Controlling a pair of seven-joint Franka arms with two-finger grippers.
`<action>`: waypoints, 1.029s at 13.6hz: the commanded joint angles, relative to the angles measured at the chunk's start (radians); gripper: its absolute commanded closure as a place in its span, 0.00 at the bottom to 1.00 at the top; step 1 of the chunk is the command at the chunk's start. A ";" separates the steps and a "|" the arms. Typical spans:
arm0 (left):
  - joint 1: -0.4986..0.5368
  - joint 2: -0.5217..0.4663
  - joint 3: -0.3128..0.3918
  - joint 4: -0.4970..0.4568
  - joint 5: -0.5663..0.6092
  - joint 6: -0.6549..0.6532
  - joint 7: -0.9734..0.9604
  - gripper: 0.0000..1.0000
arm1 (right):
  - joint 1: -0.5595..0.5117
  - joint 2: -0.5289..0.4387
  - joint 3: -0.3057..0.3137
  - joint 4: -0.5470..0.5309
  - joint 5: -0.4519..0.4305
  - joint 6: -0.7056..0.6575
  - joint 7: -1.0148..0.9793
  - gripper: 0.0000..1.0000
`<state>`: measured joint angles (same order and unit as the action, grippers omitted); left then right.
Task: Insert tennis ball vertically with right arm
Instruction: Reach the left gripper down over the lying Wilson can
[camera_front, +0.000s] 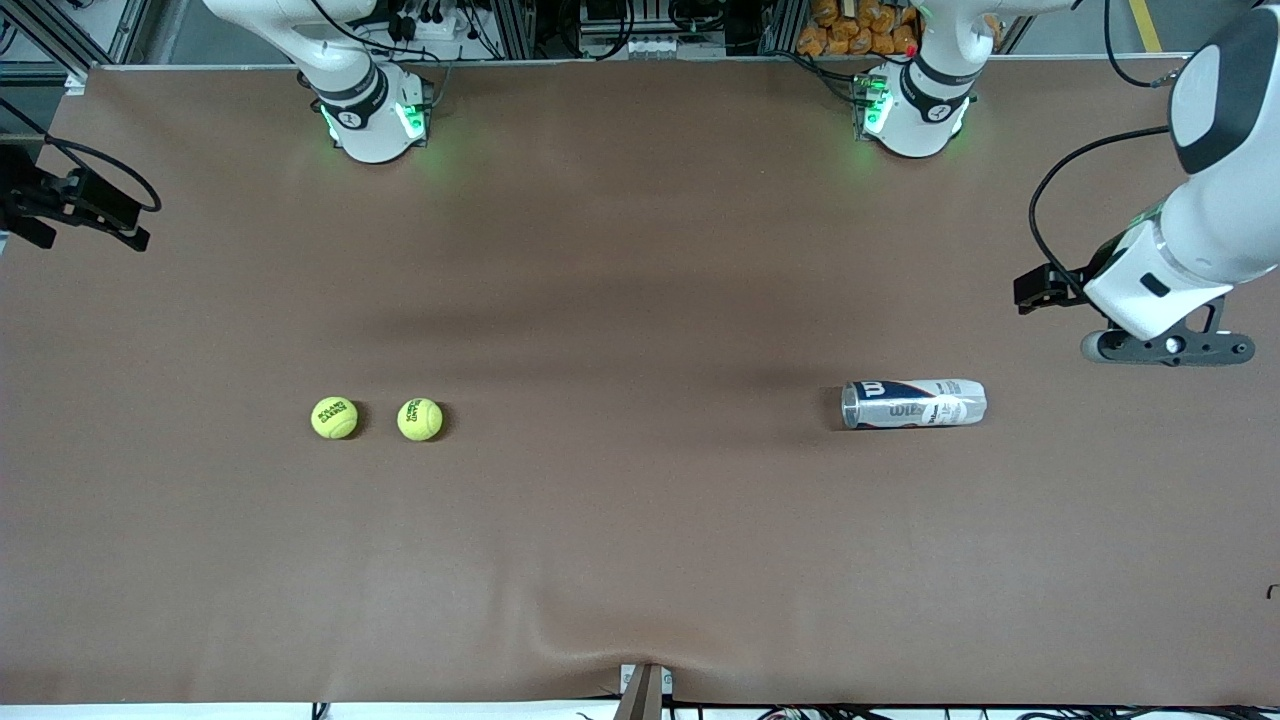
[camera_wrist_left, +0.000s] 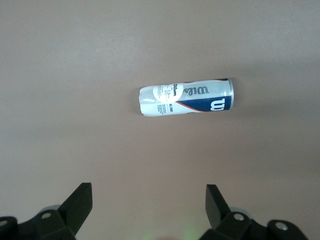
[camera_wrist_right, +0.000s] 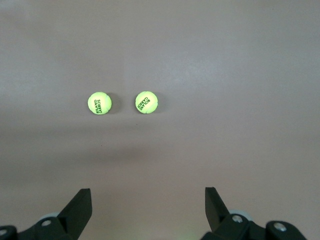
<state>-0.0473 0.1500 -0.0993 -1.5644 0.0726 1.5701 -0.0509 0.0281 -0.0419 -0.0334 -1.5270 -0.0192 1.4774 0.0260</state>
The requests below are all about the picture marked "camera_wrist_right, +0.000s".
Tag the brown table cover cloth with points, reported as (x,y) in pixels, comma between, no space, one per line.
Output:
(160,50)

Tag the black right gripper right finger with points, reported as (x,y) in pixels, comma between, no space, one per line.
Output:
(220,225)

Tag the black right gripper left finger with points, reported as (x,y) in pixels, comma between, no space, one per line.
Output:
(75,220)

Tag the yellow tennis ball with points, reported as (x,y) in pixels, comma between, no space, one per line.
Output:
(146,102)
(99,103)

